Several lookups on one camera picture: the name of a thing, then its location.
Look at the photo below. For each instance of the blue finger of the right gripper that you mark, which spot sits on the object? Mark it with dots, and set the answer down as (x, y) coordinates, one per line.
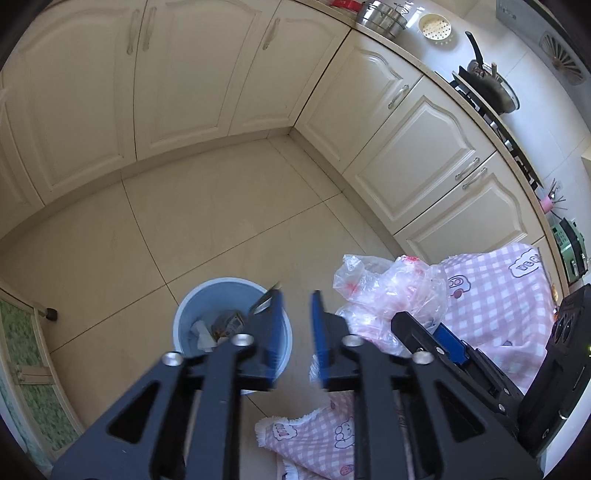
(458, 351)
(483, 378)

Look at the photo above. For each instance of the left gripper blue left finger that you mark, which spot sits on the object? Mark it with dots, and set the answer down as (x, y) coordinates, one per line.
(181, 419)

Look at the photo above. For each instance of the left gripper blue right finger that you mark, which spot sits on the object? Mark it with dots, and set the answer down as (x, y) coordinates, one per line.
(412, 419)

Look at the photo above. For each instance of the clear plastic bag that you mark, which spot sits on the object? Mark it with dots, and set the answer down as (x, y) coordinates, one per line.
(376, 289)

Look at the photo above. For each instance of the blue trash bin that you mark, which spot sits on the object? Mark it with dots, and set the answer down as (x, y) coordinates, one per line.
(233, 331)

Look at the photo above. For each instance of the pink checkered tablecloth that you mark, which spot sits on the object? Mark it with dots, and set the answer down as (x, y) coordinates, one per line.
(499, 302)

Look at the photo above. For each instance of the green electric cooker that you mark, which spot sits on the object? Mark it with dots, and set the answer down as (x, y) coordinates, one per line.
(572, 248)

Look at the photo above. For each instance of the green patterned door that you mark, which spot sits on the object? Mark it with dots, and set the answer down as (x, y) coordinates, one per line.
(34, 405)

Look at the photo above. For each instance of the pink utensil holder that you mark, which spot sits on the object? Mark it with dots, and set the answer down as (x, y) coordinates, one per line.
(547, 204)

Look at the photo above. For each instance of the black gas stove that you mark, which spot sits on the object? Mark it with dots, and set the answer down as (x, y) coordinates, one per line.
(500, 129)

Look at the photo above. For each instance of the black wok with lid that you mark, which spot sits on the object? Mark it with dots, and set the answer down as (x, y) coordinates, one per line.
(488, 83)

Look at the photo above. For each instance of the round cream strainer plate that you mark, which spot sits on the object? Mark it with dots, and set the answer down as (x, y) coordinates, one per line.
(435, 28)

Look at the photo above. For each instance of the grey range hood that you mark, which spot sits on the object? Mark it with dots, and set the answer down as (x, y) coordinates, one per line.
(536, 26)

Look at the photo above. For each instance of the steel steamer pot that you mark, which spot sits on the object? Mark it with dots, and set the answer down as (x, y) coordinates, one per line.
(388, 20)

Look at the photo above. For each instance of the cream lower cabinets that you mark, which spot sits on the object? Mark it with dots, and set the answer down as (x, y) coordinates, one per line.
(89, 88)

